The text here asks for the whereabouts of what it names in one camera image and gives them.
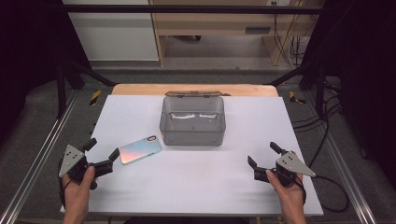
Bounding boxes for person's left hand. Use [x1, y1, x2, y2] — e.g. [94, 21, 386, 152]
[61, 166, 96, 213]

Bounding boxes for yellow black tape marker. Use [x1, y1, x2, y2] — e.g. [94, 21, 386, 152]
[89, 90, 103, 106]
[289, 91, 307, 105]

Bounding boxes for aluminium floor rail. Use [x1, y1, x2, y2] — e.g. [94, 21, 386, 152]
[322, 129, 378, 224]
[0, 89, 81, 224]

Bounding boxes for person's right hand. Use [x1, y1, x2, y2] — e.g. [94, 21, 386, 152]
[265, 169, 308, 213]

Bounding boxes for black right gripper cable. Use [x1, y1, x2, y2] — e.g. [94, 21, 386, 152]
[298, 175, 350, 215]

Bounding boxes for iridescent phone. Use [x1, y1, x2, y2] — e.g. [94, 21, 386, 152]
[119, 134, 163, 165]

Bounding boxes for white table mat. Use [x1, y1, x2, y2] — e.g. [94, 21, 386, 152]
[60, 94, 325, 217]

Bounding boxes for grey transparent plastic box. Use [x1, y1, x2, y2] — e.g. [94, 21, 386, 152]
[159, 90, 227, 147]

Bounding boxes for white cabinet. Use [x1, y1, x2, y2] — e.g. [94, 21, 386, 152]
[61, 0, 160, 63]

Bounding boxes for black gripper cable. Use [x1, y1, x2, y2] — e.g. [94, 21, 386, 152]
[57, 158, 73, 209]
[298, 175, 350, 215]

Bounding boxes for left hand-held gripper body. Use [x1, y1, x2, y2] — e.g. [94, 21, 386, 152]
[58, 144, 115, 190]

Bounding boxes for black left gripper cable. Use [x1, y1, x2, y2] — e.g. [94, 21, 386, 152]
[57, 158, 73, 209]

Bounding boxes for wooden desk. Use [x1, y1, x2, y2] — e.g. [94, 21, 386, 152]
[148, 0, 323, 67]

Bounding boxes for wooden table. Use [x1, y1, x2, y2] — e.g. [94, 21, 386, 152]
[110, 82, 279, 98]

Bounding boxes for black floor cables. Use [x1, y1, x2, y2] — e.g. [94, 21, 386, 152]
[291, 77, 344, 170]

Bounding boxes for bundle of hanging cables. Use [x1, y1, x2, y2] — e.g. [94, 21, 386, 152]
[273, 13, 313, 68]

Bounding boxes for black horizontal frame bar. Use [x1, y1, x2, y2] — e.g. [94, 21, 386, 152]
[60, 4, 326, 15]

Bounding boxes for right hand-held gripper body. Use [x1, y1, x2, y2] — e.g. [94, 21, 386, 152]
[253, 150, 317, 189]

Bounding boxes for black curtain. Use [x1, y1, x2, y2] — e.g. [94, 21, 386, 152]
[300, 0, 396, 181]
[0, 0, 92, 141]

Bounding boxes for black metal stand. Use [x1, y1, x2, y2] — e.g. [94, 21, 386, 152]
[55, 57, 119, 119]
[263, 61, 327, 117]

